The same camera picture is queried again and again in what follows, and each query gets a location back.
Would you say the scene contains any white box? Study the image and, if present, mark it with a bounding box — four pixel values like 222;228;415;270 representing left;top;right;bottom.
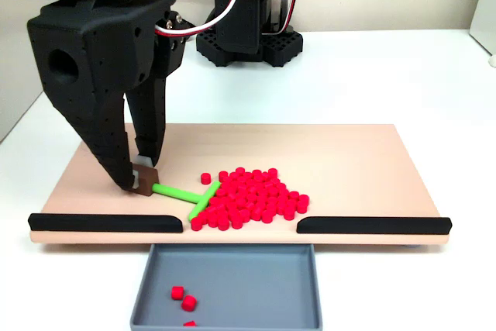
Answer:
468;0;496;57

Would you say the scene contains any grey container tray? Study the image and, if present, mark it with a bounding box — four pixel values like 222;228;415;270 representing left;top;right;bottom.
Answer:
129;243;324;331

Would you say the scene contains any black rail strip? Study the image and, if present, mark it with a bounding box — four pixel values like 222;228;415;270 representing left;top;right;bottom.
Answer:
27;213;184;234
296;216;453;236

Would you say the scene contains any beige board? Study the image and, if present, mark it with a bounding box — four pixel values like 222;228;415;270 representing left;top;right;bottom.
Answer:
29;123;453;247

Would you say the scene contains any green T-shaped pusher tool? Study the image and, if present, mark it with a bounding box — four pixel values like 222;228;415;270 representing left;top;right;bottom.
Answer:
126;164;222;222

